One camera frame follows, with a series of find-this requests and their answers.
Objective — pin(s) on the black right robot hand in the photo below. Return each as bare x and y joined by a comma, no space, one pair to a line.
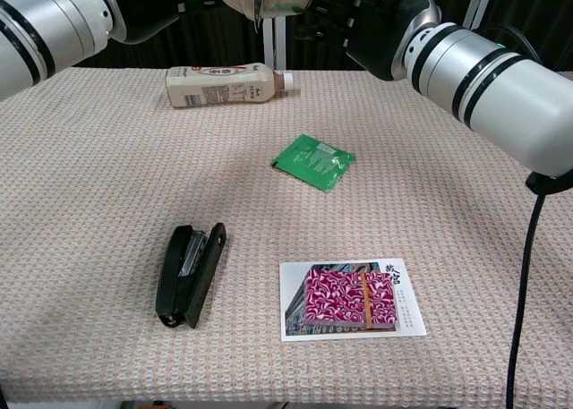
349,11

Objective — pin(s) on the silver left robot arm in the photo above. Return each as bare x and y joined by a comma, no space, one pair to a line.
49,24

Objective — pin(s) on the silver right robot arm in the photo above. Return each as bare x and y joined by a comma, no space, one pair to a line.
492,78

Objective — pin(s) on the black curtain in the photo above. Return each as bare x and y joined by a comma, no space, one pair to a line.
201,46

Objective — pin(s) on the beige milk tea bottle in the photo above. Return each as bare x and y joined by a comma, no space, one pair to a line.
215,87

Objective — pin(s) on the green foil packet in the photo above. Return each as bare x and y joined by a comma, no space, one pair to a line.
313,160

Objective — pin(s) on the beige waffle tablecloth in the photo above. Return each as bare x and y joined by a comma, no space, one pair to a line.
403,212

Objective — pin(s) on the black stapler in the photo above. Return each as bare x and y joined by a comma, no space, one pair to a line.
188,275

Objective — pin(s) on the white printed postcard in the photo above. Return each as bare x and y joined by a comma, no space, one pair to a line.
291,292

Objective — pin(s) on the pink patterned notebook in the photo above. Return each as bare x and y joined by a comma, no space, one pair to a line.
340,299

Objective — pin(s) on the white upright frame post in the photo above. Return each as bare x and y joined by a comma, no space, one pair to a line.
274,46

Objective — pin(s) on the white slanted frame post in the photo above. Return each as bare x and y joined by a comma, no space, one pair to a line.
475,2

